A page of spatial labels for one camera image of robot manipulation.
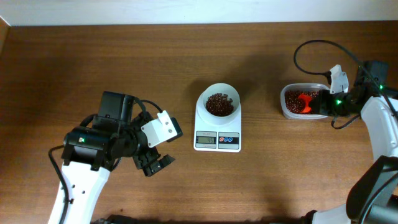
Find red beans in bowl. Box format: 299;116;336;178
205;93;234;116

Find clear plastic bean container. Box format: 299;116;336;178
280;83;330;119

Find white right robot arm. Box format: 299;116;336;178
300;60;397;223

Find orange plastic scoop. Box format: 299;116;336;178
298;93;312;114

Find white digital kitchen scale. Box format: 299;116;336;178
193;95;242;153

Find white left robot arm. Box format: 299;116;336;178
48;91;183;223

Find white round bowl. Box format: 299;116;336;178
201;83;240;118

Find red azuki beans in container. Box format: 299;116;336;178
284;90;318;114

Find black left camera cable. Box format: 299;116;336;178
47;98;164;224

